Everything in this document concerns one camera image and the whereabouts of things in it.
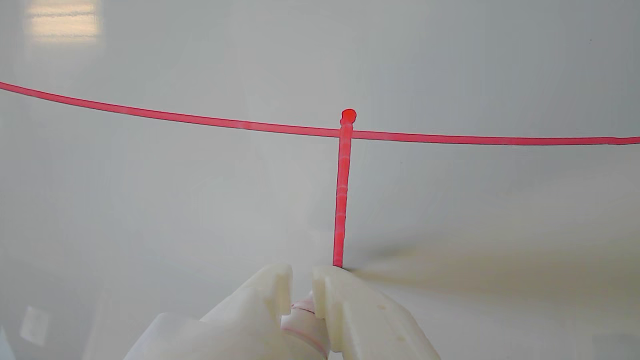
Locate red whiteboard marker pen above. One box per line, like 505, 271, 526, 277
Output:
280, 294, 333, 360

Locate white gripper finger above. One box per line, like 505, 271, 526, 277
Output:
200, 263, 295, 360
310, 265, 442, 360

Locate large whiteboard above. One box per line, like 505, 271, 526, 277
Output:
0, 0, 640, 360

